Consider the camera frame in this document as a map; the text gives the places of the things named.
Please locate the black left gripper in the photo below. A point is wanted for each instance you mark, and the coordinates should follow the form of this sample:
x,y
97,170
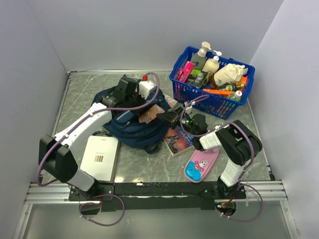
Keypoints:
x,y
136,92

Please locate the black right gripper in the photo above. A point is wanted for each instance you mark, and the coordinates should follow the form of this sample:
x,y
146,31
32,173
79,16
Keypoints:
x,y
172,116

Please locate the navy blue student backpack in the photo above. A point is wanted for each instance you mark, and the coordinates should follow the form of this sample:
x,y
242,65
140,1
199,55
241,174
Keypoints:
x,y
125,127

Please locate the brown leather notebook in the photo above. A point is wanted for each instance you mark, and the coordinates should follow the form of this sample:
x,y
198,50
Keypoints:
x,y
150,114

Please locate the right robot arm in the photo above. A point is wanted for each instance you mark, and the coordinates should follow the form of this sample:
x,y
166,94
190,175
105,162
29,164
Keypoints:
x,y
240,144

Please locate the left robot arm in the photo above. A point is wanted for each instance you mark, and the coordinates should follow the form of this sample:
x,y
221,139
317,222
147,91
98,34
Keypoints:
x,y
56,153

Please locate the beige cloth bag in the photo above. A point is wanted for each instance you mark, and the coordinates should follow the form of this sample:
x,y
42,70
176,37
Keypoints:
x,y
229,74

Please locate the Little Women floral book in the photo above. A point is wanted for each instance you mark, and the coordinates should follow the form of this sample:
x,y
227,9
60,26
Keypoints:
x,y
171,101

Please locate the Jane Eyre blue book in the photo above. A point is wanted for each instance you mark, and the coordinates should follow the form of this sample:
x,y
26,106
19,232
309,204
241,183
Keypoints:
x,y
177,141

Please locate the pink box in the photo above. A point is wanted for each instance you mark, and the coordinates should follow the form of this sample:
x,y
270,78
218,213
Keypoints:
x,y
185,71

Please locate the black green box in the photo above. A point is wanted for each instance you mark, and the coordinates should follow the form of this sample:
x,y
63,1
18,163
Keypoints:
x,y
198,78

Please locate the pink cartoon pencil case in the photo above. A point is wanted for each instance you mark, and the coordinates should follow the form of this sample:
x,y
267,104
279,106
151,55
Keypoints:
x,y
200,164

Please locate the blue plastic basket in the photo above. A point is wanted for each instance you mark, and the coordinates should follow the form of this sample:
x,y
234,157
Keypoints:
x,y
215,105

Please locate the grey-green pump bottle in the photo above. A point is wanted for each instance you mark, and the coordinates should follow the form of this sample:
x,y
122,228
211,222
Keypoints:
x,y
199,58

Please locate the cream pump bottle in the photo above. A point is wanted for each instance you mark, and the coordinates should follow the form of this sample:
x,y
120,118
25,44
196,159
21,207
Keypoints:
x,y
212,64

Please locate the green drink bottle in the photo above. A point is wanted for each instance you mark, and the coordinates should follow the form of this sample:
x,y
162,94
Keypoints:
x,y
235,96

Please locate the white notebook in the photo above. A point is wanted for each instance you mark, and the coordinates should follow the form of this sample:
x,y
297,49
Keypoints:
x,y
100,157

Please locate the dark glass bottle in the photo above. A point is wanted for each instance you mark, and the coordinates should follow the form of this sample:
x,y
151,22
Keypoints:
x,y
231,87

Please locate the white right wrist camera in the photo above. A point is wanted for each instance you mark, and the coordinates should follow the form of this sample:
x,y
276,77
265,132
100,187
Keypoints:
x,y
188,108

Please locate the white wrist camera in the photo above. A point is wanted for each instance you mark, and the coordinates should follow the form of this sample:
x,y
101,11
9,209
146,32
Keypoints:
x,y
145,87
188,108

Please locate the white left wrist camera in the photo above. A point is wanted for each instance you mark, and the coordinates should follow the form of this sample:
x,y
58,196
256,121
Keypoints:
x,y
145,87

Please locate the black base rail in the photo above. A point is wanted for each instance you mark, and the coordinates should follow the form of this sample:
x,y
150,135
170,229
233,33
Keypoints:
x,y
157,195

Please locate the aluminium frame rail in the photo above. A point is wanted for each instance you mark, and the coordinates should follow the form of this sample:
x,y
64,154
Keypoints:
x,y
59,193

